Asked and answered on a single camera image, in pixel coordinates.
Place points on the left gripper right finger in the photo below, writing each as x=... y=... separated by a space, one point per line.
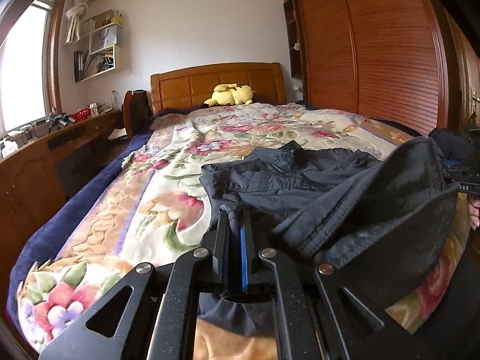
x=317 y=314

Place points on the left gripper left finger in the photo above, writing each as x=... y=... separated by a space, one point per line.
x=151 y=312

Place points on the dark navy jacket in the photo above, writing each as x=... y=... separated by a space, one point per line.
x=382 y=223

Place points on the person's right hand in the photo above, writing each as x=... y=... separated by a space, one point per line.
x=474 y=211

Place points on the floral bed blanket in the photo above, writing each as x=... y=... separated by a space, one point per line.
x=156 y=208

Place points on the navy blue bed sheet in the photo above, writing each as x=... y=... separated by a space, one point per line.
x=48 y=240

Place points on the wooden slatted wardrobe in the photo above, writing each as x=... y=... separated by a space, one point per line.
x=404 y=61

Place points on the wooden desk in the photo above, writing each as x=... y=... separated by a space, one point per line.
x=39 y=178

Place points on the wooden chair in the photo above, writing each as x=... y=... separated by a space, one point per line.
x=136 y=111

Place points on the red basket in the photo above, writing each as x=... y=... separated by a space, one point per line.
x=81 y=115

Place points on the yellow plush toy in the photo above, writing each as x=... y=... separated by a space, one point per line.
x=230 y=94

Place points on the tied white curtain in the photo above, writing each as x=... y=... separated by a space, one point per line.
x=74 y=16

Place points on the white wall shelf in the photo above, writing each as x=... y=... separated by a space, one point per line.
x=98 y=50

